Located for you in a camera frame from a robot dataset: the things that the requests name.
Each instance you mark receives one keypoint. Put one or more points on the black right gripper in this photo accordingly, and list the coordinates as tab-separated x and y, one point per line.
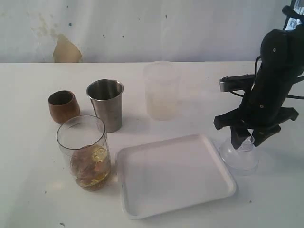
261	110

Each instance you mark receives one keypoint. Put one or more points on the clear plastic shaker lid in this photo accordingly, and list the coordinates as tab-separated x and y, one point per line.
241	161

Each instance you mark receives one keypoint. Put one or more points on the stainless steel cup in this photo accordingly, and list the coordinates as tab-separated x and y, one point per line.
106	98

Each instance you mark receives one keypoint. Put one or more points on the clear plastic shaker body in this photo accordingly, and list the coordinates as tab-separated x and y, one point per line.
83	143

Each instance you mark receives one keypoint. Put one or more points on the brown wooden cup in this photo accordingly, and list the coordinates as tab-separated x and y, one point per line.
63	106

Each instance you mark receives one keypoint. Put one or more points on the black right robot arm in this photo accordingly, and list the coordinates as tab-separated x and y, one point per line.
282	57

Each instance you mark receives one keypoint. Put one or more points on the white plastic tray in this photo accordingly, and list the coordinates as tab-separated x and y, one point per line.
164	176

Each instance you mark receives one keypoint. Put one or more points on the translucent plastic cup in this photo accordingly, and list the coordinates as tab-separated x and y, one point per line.
161	90

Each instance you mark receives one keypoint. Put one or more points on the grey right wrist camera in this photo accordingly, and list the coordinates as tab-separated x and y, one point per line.
236	83

